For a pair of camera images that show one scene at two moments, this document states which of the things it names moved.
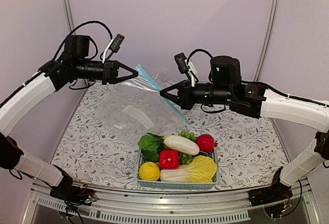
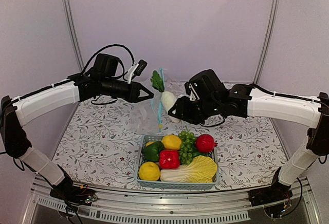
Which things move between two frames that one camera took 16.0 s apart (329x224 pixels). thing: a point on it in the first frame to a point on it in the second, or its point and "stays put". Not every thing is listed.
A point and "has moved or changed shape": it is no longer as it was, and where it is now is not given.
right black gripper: (185, 99) to (182, 112)
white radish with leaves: (151, 142) to (167, 98)
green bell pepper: (150, 156) stays put
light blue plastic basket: (157, 184) stays put
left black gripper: (112, 77) to (134, 93)
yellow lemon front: (149, 171) stays put
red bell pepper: (169, 159) stays put
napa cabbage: (202, 169) stays put
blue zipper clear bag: (137, 107) has moved or changed shape
